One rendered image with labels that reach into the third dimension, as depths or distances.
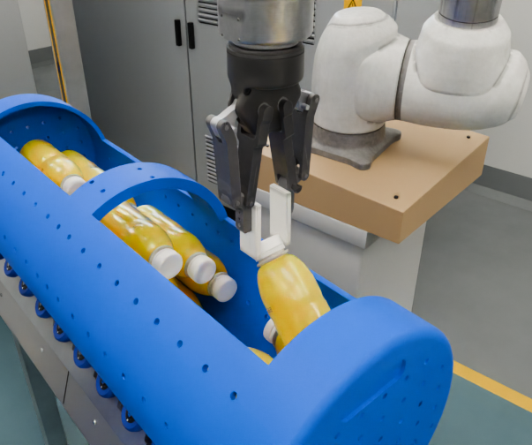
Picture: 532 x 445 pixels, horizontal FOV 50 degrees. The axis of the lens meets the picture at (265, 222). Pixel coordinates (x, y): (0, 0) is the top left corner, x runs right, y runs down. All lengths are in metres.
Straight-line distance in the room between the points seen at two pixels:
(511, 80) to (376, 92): 0.23
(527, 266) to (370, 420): 2.48
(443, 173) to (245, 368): 0.75
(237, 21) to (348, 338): 0.29
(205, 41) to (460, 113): 1.84
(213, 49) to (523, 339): 1.81
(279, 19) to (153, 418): 0.40
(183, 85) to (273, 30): 2.45
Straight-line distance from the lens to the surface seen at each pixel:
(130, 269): 0.65
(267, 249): 0.64
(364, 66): 1.10
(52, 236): 0.79
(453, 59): 1.06
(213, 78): 2.79
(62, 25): 1.75
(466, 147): 1.29
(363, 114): 1.14
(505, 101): 1.11
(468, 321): 2.55
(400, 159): 1.21
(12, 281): 1.18
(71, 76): 1.79
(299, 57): 0.56
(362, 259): 1.16
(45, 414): 1.70
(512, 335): 2.55
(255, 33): 0.53
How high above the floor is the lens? 1.57
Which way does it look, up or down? 31 degrees down
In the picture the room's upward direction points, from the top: straight up
